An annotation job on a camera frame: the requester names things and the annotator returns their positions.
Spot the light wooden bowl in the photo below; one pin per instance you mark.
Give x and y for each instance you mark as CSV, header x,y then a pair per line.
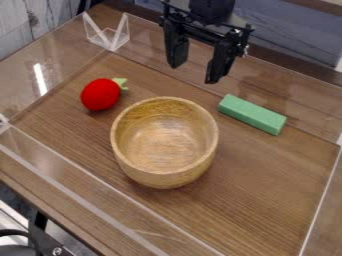
x,y
165,140

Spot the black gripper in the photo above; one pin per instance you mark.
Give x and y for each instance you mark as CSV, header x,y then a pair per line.
x,y
209,21

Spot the black table leg frame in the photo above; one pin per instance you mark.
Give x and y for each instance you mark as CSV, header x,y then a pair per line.
x,y
50,246

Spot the clear acrylic corner bracket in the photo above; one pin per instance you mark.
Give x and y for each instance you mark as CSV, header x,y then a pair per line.
x,y
107,38

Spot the green rectangular block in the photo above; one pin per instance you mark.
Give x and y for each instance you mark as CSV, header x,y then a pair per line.
x,y
252,114

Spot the clear acrylic tray wall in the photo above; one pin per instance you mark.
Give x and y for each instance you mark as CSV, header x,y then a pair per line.
x,y
115,225

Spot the red plush strawberry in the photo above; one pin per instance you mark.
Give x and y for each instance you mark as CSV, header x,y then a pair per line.
x,y
102,93

